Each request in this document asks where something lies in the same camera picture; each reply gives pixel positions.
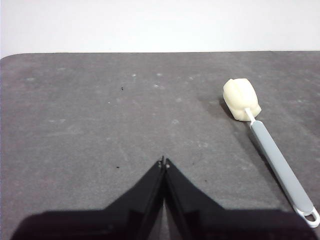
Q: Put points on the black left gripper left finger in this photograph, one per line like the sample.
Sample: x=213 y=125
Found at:
x=125 y=220

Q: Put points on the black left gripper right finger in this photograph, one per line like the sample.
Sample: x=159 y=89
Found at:
x=212 y=222

